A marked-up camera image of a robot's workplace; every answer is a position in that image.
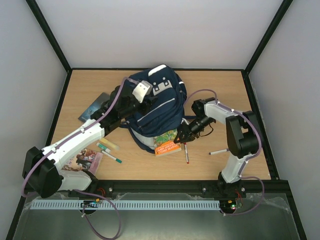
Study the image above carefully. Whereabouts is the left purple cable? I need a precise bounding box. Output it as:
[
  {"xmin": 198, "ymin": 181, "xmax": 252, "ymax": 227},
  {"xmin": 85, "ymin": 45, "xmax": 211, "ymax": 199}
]
[{"xmin": 21, "ymin": 76, "xmax": 138, "ymax": 240}]

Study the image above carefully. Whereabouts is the red capped marker pen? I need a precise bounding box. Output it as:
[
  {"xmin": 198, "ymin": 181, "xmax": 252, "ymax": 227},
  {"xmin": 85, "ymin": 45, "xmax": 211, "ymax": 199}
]
[{"xmin": 183, "ymin": 143, "xmax": 190, "ymax": 164}]

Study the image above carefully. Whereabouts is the purple capped marker pen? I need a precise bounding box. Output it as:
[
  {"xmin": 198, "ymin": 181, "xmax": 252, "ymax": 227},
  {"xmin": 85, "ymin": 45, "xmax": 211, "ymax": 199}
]
[{"xmin": 208, "ymin": 148, "xmax": 229, "ymax": 156}]

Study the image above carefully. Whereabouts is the green white glue stick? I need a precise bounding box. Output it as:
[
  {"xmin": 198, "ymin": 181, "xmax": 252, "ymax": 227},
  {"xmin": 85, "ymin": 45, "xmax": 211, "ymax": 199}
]
[{"xmin": 96, "ymin": 142, "xmax": 111, "ymax": 153}]

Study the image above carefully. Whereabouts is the yellow highlighter pen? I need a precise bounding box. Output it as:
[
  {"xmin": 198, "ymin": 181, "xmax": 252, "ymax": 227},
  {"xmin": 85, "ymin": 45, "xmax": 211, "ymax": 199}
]
[{"xmin": 99, "ymin": 138, "xmax": 120, "ymax": 151}]

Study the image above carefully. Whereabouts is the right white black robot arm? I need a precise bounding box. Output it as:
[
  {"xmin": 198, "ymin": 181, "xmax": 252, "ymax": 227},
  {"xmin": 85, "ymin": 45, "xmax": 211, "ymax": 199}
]
[{"xmin": 174, "ymin": 97, "xmax": 263, "ymax": 197}]

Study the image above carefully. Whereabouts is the light blue slotted cable duct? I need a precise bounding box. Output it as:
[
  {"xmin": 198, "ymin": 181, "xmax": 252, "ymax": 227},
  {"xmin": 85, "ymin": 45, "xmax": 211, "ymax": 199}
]
[{"xmin": 30, "ymin": 199, "xmax": 221, "ymax": 211}]

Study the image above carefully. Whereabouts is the pink illustrated paperback book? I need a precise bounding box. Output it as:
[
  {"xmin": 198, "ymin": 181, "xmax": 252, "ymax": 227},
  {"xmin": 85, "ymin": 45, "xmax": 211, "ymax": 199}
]
[{"xmin": 62, "ymin": 148, "xmax": 103, "ymax": 175}]

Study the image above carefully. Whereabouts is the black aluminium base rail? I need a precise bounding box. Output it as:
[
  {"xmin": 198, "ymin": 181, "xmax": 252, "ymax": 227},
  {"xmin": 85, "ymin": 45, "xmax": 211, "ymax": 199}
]
[{"xmin": 24, "ymin": 178, "xmax": 291, "ymax": 198}]

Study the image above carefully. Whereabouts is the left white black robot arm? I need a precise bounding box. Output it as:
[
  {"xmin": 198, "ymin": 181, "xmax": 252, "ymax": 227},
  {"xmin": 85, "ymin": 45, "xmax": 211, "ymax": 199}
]
[{"xmin": 22, "ymin": 81, "xmax": 156, "ymax": 198}]

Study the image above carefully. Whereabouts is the orange Treehouse paperback book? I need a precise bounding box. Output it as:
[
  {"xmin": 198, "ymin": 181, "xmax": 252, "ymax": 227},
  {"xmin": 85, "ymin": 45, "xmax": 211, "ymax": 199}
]
[{"xmin": 153, "ymin": 129, "xmax": 182, "ymax": 157}]

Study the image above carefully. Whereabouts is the black enclosure frame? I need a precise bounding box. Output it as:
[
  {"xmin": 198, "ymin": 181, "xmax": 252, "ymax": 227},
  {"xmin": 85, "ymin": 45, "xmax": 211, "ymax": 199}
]
[{"xmin": 4, "ymin": 0, "xmax": 320, "ymax": 240}]

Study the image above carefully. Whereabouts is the green capped marker pen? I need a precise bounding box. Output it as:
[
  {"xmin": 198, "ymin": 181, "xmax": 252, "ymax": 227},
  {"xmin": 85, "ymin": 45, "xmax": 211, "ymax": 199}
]
[{"xmin": 101, "ymin": 150, "xmax": 122, "ymax": 164}]

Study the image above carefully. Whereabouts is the navy blue school backpack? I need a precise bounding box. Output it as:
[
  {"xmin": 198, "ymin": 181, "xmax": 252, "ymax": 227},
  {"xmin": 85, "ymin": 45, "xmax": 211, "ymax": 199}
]
[{"xmin": 120, "ymin": 64, "xmax": 187, "ymax": 154}]

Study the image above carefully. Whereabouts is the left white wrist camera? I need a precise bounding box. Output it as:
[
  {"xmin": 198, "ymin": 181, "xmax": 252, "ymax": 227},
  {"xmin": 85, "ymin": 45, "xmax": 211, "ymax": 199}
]
[{"xmin": 132, "ymin": 80, "xmax": 153, "ymax": 103}]

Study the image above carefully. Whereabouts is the dark blue paperback book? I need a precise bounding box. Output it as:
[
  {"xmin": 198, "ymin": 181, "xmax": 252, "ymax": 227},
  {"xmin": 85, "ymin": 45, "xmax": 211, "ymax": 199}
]
[{"xmin": 78, "ymin": 92, "xmax": 110, "ymax": 123}]

